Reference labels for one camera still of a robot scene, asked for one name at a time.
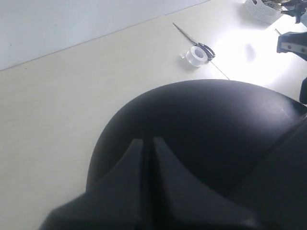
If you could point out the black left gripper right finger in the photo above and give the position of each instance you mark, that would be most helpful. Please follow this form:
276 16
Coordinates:
188 204

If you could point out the clear tape roll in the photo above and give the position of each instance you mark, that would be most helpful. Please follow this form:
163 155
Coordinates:
195 56

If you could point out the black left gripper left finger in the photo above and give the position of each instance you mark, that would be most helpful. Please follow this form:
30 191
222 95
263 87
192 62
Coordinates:
114 203

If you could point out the white perforated basket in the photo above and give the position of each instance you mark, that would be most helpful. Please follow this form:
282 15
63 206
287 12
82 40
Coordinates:
261 11

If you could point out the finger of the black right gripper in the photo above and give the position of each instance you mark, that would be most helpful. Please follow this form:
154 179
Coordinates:
293 42

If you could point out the black helmet with tinted visor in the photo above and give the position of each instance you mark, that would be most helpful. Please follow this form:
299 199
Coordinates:
245 142

